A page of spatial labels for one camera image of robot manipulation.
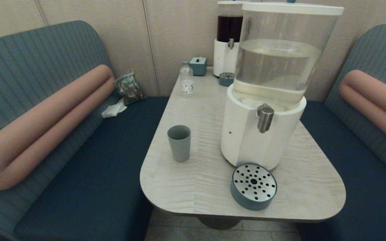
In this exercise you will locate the teal upholstered bench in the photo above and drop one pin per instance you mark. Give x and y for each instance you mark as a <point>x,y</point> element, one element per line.
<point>364,194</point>
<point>79,174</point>

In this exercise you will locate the large round blue drip tray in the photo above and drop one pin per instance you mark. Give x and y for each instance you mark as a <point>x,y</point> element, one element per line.
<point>253,185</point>

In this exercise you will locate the small steel dispenser tap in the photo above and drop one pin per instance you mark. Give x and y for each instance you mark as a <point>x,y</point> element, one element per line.
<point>231,43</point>

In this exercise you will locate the steel water dispenser tap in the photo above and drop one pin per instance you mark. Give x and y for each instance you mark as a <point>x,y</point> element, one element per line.
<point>265,120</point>

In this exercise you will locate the clear water dispenser white base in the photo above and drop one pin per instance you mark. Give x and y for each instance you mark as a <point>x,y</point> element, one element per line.
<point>246,144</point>

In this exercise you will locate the large white dispenser lid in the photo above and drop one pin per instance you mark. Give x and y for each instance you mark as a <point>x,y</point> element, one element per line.
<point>290,8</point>

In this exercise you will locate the small clear plastic bottle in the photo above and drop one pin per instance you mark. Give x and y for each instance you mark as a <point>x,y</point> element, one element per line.
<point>186,83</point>

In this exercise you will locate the pink bolster cushion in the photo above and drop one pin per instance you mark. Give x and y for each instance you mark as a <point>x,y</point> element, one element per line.
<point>374,97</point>
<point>28,134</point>

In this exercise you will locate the dark drink dispenser white base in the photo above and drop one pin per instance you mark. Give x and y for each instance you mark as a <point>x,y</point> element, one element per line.
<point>222,60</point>

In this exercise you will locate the small round blue drip tray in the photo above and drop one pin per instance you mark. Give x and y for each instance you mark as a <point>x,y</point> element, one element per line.
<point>226,81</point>

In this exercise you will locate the crumpled snack bag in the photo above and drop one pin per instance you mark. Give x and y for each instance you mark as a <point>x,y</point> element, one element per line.
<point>129,88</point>

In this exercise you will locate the blue-grey tissue box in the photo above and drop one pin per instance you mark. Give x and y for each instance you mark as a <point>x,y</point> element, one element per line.
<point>198,67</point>

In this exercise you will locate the crumpled white tissue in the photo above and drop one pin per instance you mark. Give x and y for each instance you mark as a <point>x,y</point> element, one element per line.
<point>114,109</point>

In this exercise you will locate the grey paper cup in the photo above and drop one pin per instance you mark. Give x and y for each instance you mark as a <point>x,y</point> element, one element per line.
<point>179,147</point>

